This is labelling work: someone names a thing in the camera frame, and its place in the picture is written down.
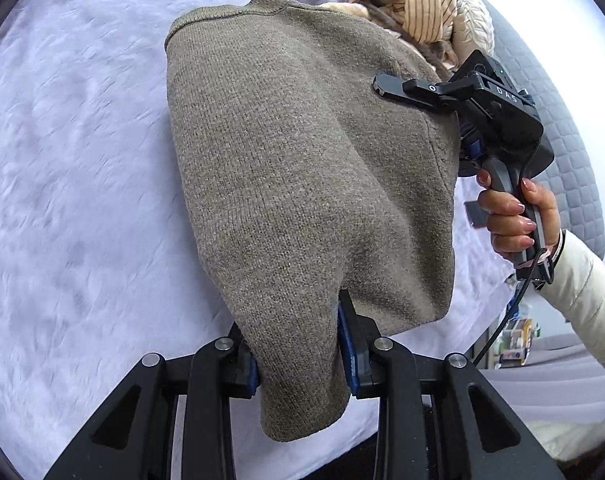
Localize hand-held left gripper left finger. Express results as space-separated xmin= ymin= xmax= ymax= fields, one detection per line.
xmin=45 ymin=322 xmax=260 ymax=480

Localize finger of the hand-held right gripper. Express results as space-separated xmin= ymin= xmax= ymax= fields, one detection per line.
xmin=373 ymin=73 xmax=465 ymax=112

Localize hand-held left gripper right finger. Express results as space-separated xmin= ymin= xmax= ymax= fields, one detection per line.
xmin=336 ymin=290 xmax=565 ymax=480

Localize olive knit sweater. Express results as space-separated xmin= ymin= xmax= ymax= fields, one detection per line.
xmin=165 ymin=0 xmax=460 ymax=443

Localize person's right forearm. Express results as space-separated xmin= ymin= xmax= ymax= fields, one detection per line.
xmin=537 ymin=230 xmax=605 ymax=376

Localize person's right hand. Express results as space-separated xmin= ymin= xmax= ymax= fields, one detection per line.
xmin=476 ymin=169 xmax=562 ymax=261

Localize beige striped garment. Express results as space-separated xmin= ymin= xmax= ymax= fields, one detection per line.
xmin=349 ymin=0 xmax=458 ymax=43

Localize cream knit garment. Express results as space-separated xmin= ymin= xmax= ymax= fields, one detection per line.
xmin=452 ymin=0 xmax=495 ymax=56

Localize colourful small packages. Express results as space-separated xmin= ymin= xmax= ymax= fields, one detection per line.
xmin=499 ymin=305 xmax=540 ymax=366

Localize grey cloth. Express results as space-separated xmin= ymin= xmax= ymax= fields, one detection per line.
xmin=482 ymin=335 xmax=605 ymax=431

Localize lavender fluffy blanket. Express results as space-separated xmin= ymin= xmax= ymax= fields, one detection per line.
xmin=0 ymin=0 xmax=513 ymax=466

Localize black cable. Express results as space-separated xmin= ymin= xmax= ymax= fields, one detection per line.
xmin=472 ymin=260 xmax=555 ymax=367

